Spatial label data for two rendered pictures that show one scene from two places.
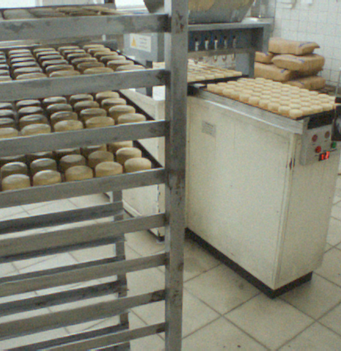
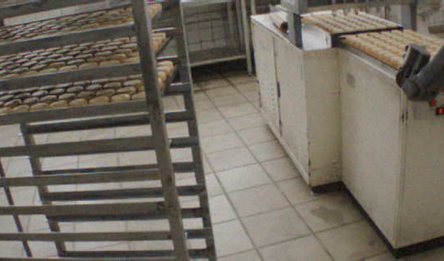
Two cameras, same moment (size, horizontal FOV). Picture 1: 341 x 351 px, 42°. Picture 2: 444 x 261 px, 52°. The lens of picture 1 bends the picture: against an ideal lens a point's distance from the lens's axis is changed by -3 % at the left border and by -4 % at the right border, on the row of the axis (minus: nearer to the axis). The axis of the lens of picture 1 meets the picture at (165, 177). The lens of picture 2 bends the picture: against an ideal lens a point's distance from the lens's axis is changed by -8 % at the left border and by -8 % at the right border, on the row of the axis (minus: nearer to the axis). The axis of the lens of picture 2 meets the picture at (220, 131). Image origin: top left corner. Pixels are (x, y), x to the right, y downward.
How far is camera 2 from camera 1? 64 cm
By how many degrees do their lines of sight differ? 25
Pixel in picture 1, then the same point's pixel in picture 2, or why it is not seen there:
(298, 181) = (414, 135)
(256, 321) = not seen: outside the picture
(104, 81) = (95, 35)
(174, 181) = (150, 109)
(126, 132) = (116, 71)
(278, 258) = (398, 215)
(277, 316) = not seen: outside the picture
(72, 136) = (79, 73)
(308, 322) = not seen: outside the picture
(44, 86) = (58, 40)
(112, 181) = (111, 106)
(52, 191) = (70, 111)
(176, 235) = (160, 154)
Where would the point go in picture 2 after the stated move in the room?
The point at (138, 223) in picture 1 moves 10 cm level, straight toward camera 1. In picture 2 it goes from (136, 141) to (113, 159)
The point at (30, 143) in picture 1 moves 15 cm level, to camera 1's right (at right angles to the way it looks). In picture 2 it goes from (54, 78) to (101, 78)
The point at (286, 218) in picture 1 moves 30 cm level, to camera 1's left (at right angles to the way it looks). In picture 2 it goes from (403, 173) to (333, 168)
